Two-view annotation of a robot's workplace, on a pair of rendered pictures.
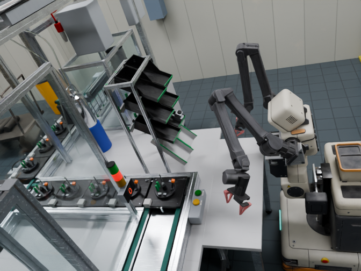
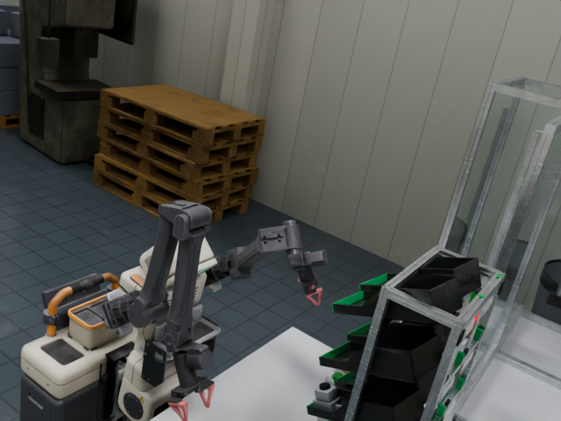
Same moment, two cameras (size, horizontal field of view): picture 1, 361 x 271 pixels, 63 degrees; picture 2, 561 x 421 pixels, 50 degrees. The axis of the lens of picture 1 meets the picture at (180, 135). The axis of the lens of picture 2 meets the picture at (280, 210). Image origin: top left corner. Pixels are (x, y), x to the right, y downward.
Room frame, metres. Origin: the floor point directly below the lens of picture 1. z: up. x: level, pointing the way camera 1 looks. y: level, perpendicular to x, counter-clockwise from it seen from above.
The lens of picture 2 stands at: (3.03, -0.11, 2.27)
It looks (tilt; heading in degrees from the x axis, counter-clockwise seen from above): 22 degrees down; 186
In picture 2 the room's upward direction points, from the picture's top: 11 degrees clockwise
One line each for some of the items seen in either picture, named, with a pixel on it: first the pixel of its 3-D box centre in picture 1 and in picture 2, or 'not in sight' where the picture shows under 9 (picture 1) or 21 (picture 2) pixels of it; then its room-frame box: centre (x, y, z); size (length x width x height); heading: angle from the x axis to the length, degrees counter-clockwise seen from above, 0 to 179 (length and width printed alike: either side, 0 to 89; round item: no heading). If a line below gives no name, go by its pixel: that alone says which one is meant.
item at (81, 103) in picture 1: (79, 106); not in sight; (2.20, 0.69, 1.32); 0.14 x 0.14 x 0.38
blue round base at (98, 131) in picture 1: (97, 136); not in sight; (2.20, 0.69, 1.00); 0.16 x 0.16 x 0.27
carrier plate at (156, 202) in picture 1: (166, 191); not in sight; (1.33, 0.20, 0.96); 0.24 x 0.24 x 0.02; 66
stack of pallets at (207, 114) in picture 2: not in sight; (178, 151); (-2.23, -1.74, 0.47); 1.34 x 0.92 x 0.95; 65
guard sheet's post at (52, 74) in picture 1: (101, 158); (495, 283); (1.22, 0.42, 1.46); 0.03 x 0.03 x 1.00; 66
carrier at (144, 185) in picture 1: (128, 187); not in sight; (1.43, 0.44, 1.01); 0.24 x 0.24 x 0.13; 66
